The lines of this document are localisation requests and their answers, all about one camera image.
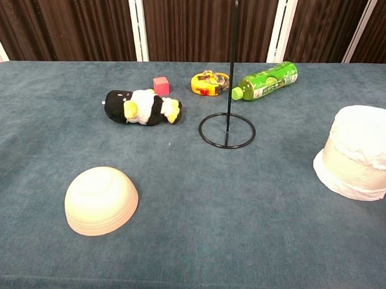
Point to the green tea plastic bottle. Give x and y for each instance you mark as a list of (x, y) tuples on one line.
[(267, 80)]

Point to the blue table cloth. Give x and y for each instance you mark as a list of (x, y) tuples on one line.
[(209, 200)]

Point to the black white penguin plush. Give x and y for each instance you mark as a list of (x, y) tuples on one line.
[(143, 108)]

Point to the white paper towel roll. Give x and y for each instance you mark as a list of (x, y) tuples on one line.
[(357, 153)]

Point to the yellow tape measure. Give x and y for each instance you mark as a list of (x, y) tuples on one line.
[(204, 83)]

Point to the cream upturned bowl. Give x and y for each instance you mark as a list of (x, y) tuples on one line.
[(99, 204)]

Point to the red cube block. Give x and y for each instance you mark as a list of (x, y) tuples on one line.
[(161, 86)]

